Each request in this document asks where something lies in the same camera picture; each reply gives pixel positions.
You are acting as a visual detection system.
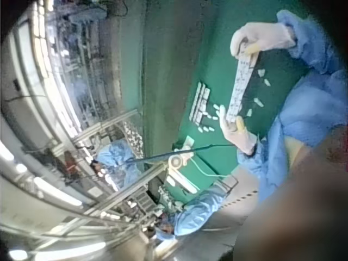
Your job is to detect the black component trays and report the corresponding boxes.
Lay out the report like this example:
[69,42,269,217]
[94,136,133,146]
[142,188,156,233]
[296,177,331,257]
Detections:
[127,187,165,220]

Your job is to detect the aluminium profile frame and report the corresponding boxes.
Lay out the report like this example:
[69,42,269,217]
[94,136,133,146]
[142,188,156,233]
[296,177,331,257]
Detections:
[35,108,177,251]

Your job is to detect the tray of white parts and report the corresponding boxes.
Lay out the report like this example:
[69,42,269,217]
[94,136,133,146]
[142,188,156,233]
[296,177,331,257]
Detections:
[121,121,145,160]

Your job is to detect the black cable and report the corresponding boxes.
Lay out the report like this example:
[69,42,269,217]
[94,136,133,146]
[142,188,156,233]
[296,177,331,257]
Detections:
[127,143,236,165]

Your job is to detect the white bar fixture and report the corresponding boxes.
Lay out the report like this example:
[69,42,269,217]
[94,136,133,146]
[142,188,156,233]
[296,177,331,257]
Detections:
[165,171,198,195]

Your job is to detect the background machine rack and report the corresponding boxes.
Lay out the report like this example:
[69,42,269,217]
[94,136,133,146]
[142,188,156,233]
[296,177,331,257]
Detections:
[45,0,125,130]

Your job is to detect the scattered group of white pieces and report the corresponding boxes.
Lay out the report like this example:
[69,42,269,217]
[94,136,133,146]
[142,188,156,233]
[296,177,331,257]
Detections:
[197,104,221,134]

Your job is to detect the row of white strip trays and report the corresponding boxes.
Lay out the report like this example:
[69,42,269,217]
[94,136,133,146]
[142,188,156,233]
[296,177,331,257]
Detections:
[188,81,212,123]

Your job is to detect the person's right hand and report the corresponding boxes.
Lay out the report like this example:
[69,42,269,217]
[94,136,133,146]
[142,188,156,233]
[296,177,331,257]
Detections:
[230,21,296,58]

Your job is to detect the white round desk device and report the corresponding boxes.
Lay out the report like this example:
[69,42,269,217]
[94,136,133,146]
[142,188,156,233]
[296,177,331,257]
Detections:
[167,135,196,171]

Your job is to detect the person's left hand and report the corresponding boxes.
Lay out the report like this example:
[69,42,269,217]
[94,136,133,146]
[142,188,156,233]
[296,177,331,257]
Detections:
[219,105,258,156]

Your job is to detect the long white parts strip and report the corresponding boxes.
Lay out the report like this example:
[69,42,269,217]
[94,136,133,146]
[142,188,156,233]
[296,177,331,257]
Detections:
[226,50,260,124]

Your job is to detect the green cable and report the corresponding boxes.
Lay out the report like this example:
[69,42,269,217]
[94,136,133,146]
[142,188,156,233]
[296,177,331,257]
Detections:
[189,157,228,181]

